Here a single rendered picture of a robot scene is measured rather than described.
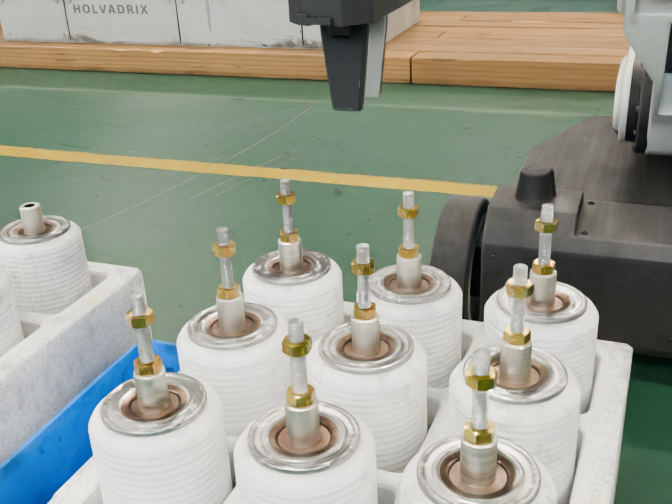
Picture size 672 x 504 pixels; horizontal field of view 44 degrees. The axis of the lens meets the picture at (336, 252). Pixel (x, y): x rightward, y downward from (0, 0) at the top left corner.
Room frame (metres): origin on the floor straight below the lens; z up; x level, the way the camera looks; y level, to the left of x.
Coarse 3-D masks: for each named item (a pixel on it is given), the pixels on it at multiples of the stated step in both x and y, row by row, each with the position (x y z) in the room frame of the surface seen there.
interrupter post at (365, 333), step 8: (376, 312) 0.56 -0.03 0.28; (352, 320) 0.56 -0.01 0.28; (360, 320) 0.55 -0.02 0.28; (368, 320) 0.55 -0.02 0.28; (376, 320) 0.55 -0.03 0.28; (352, 328) 0.56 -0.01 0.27; (360, 328) 0.55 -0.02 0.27; (368, 328) 0.55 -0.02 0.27; (376, 328) 0.55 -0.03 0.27; (352, 336) 0.56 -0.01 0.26; (360, 336) 0.55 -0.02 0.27; (368, 336) 0.55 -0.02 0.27; (376, 336) 0.55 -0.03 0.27; (352, 344) 0.56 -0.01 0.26; (360, 344) 0.55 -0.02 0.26; (368, 344) 0.55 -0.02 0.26; (376, 344) 0.55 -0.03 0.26; (360, 352) 0.55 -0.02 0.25; (368, 352) 0.55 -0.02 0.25; (376, 352) 0.55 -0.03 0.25
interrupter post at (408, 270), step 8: (400, 264) 0.66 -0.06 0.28; (408, 264) 0.66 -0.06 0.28; (416, 264) 0.66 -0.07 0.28; (400, 272) 0.66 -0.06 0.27; (408, 272) 0.66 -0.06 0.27; (416, 272) 0.66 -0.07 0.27; (400, 280) 0.66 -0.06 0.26; (408, 280) 0.66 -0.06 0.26; (416, 280) 0.66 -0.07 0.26; (400, 288) 0.66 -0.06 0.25; (408, 288) 0.66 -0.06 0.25; (416, 288) 0.66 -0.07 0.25
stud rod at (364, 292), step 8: (360, 248) 0.56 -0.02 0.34; (368, 248) 0.56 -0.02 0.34; (360, 256) 0.56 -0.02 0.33; (368, 256) 0.56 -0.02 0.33; (360, 280) 0.56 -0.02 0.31; (368, 280) 0.56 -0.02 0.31; (360, 288) 0.56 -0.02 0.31; (368, 288) 0.56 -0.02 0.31; (360, 296) 0.56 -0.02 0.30; (368, 296) 0.56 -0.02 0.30; (360, 304) 0.56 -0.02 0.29; (368, 304) 0.56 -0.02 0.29
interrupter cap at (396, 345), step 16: (336, 336) 0.58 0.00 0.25; (384, 336) 0.57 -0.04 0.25; (400, 336) 0.57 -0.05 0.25; (320, 352) 0.55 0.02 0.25; (336, 352) 0.55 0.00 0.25; (352, 352) 0.56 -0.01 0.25; (384, 352) 0.55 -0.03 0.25; (400, 352) 0.55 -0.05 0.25; (336, 368) 0.53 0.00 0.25; (352, 368) 0.53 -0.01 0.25; (368, 368) 0.53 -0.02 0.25; (384, 368) 0.53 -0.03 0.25
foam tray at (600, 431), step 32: (608, 352) 0.65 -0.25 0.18; (608, 384) 0.60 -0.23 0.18; (448, 416) 0.56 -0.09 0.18; (608, 416) 0.55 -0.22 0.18; (576, 448) 0.54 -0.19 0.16; (608, 448) 0.51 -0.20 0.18; (96, 480) 0.50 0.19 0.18; (384, 480) 0.49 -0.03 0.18; (576, 480) 0.48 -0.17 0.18; (608, 480) 0.48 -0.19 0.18
